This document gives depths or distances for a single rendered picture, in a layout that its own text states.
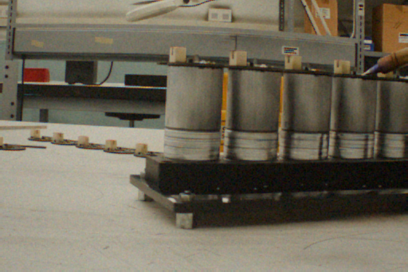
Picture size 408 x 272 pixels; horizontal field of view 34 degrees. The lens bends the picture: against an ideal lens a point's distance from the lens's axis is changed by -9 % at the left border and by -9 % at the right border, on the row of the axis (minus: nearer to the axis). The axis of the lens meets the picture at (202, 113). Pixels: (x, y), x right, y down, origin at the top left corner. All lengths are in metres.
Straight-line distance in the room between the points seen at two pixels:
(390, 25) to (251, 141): 4.17
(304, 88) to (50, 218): 0.13
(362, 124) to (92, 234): 0.15
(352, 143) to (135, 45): 2.25
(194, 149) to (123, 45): 2.27
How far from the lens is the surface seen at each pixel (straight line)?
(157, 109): 2.63
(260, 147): 0.32
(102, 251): 0.23
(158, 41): 2.56
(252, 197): 0.28
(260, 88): 0.32
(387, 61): 0.34
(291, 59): 0.33
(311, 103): 0.33
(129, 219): 0.28
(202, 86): 0.31
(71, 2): 4.78
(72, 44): 2.59
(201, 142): 0.31
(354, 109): 0.34
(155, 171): 0.31
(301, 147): 0.33
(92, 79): 2.69
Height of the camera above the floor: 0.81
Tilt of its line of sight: 3 degrees down
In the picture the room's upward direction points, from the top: 3 degrees clockwise
